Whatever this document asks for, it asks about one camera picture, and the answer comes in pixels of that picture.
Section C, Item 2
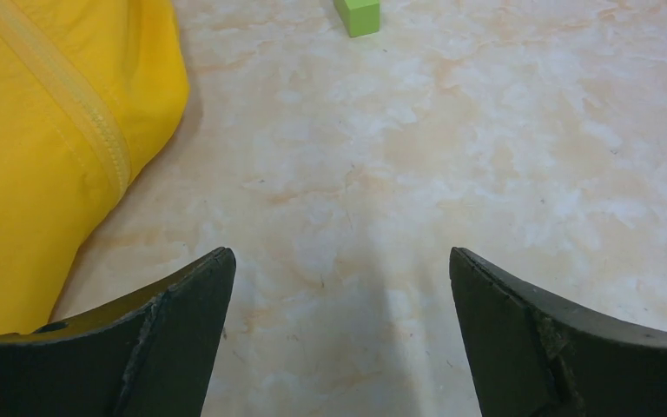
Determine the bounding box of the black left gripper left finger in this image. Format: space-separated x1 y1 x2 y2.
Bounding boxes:
0 248 236 416

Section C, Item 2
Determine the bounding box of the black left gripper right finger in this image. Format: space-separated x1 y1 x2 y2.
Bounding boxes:
449 248 667 416

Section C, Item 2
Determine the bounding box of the yellow jacket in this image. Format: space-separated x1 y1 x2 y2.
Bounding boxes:
0 1 189 334

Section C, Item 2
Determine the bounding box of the small green block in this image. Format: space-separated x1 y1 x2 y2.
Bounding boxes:
333 0 380 37

